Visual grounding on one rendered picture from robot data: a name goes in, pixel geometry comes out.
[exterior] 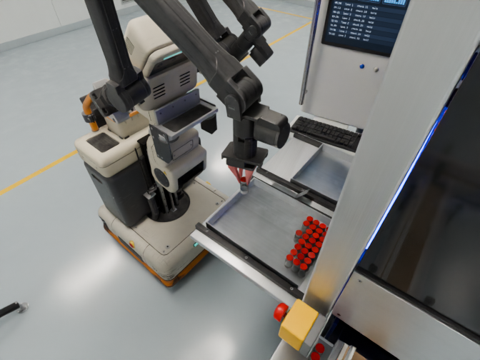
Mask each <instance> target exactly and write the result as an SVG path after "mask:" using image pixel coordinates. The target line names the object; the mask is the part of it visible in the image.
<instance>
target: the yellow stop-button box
mask: <svg viewBox="0 0 480 360"><path fill-rule="evenodd" d="M326 320H327V318H326V317H325V316H323V315H322V314H319V313H318V312H317V311H316V310H314V309H313V308H311V307H310V306H309V305H307V304H305V303H304V302H303V301H301V300H300V299H297V300H296V301H295V302H294V305H293V306H292V308H291V309H289V311H288V312H287V314H286V316H285V317H284V320H283V321H282V323H281V327H280V330H279V337H281V338H282V339H283V340H284V341H285V342H287V343H288V344H290V345H291V346H292V347H294V348H295V349H296V350H297V351H299V353H300V354H302V355H303V356H305V357H307V355H308V353H309V352H310V350H311V348H312V346H313V345H314V342H315V341H316V338H317V337H318V335H319V333H320V331H321V329H322V328H323V326H324V324H325V322H326Z"/></svg>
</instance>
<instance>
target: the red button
mask: <svg viewBox="0 0 480 360"><path fill-rule="evenodd" d="M288 309H289V306H287V305H286V304H285V303H280V304H279V305H278V306H277V307H276V309H275V311H274V318H275V319H276V320H277V321H278V322H281V320H282V319H283V318H284V317H285V316H286V314H287V311H288Z"/></svg>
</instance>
